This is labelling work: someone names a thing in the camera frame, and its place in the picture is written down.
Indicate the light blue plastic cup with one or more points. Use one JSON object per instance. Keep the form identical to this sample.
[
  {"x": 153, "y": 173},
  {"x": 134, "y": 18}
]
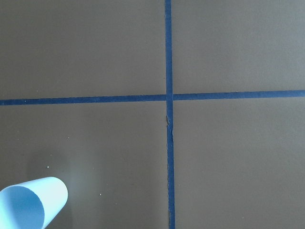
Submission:
[{"x": 32, "y": 204}]

